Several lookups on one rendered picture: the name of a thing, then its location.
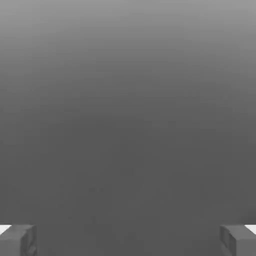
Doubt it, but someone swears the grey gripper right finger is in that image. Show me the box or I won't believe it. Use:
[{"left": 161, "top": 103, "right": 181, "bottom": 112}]
[{"left": 219, "top": 223, "right": 256, "bottom": 256}]

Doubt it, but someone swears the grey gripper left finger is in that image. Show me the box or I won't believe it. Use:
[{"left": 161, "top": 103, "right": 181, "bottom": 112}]
[{"left": 0, "top": 223, "right": 38, "bottom": 256}]

